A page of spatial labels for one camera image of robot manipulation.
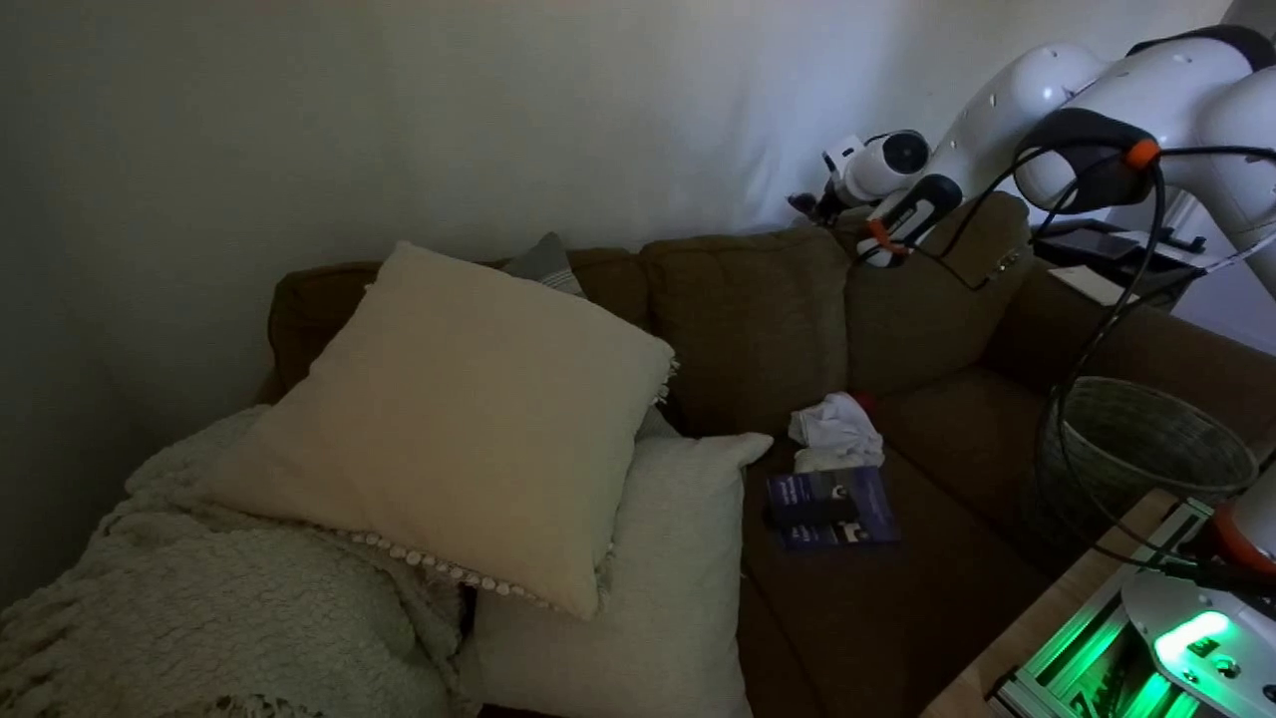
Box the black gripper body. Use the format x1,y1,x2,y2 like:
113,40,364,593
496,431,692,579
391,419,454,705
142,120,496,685
853,174,965,261

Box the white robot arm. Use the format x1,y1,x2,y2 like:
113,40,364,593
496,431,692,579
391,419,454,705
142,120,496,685
853,23,1276,293

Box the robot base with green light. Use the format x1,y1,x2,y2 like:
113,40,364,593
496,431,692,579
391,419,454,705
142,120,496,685
990,476,1276,718

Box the dark side table with items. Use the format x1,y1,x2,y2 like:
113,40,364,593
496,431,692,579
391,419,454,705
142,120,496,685
1030,218,1213,307

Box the white crumpled cloth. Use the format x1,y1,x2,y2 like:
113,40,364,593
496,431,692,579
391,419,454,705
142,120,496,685
788,391,884,469

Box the grey woven basket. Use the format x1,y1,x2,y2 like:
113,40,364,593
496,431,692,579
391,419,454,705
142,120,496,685
1021,375,1255,555

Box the small grey pillow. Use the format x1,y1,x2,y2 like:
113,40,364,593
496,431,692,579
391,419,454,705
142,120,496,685
504,237,581,294

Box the white lower pillow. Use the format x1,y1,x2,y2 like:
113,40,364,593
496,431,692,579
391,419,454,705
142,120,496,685
460,434,771,718

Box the large cream square pillow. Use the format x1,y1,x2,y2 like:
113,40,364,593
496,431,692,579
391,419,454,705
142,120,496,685
200,245,675,617

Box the light knitted throw blanket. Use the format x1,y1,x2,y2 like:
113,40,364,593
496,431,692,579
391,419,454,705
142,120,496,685
0,410,460,718

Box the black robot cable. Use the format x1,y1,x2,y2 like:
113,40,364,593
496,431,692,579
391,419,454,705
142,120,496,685
930,133,1276,589

